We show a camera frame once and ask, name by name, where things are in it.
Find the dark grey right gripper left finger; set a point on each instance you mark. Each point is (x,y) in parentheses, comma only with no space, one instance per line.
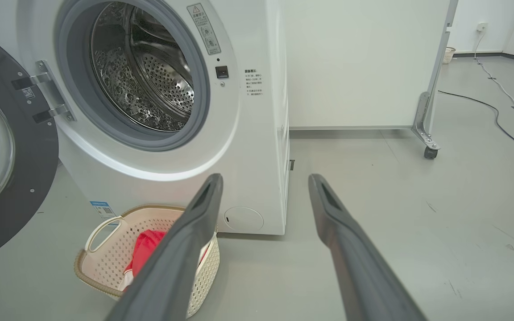
(172,267)

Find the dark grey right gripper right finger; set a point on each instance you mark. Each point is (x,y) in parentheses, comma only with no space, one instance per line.
(359,276)

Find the red garment with white stripes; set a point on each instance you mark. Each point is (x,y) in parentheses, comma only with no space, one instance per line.
(150,249)

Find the dark round washing machine door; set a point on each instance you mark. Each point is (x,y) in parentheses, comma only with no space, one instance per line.
(29,178)

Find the cream perforated laundry basket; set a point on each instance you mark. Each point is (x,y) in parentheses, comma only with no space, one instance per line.
(105,263)

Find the white front-load washing machine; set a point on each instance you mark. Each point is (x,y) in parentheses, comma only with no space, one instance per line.
(248,156)

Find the small cream wicker basket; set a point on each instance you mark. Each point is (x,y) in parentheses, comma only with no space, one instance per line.
(449,55)

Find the blue energy label sticker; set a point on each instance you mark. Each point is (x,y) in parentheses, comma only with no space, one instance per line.
(103,209)

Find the white mobile partition with casters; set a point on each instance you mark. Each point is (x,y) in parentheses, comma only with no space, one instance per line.
(350,67)

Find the white wall socket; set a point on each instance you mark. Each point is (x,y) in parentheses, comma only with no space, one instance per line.
(482,26)

